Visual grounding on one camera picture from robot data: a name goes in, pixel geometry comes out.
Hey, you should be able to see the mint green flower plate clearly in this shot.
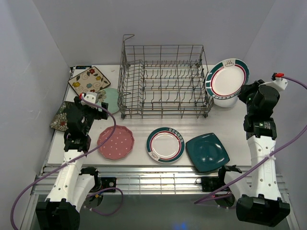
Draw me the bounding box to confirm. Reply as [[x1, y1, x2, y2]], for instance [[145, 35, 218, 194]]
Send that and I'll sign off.
[[96, 88, 119, 114]]

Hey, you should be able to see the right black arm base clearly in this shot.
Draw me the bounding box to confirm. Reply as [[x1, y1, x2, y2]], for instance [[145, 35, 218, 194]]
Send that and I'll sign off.
[[195, 165, 242, 192]]

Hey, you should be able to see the white oval plate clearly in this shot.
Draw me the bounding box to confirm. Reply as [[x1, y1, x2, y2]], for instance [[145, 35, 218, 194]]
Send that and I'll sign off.
[[212, 92, 238, 108]]

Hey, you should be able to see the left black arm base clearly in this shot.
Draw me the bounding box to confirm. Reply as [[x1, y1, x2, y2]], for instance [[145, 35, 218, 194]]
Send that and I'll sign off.
[[80, 167, 117, 193]]

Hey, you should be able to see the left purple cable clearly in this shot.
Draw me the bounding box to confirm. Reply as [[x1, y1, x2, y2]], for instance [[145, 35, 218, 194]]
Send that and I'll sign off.
[[11, 93, 125, 230]]

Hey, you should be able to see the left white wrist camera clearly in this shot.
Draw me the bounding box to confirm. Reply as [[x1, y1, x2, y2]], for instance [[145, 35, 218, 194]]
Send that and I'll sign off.
[[79, 92, 98, 108]]

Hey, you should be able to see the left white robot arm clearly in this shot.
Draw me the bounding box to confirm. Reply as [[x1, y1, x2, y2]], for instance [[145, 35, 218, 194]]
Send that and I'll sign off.
[[35, 92, 108, 230]]

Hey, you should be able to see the grey wire dish rack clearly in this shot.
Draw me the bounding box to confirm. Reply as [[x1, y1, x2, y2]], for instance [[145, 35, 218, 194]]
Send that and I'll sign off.
[[118, 34, 213, 119]]

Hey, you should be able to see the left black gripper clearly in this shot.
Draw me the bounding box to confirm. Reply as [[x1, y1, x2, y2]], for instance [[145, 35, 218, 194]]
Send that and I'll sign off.
[[74, 98, 108, 135]]

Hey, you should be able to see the cream square floral plate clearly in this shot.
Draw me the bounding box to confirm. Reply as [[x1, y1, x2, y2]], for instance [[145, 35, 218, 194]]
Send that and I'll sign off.
[[68, 67, 111, 95]]

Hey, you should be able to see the dark square floral plate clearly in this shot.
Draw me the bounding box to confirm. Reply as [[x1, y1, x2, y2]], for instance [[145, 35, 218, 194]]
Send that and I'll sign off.
[[50, 101, 71, 132]]

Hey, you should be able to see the dark teal square plate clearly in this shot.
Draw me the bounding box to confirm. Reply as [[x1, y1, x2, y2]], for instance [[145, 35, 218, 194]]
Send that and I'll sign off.
[[186, 133, 230, 173]]

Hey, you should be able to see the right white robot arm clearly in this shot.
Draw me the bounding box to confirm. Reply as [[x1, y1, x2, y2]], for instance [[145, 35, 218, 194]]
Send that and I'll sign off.
[[216, 79, 290, 227]]

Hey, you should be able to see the pink polka dot plate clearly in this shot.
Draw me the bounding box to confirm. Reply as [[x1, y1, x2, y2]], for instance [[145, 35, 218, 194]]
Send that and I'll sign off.
[[98, 125, 134, 161]]

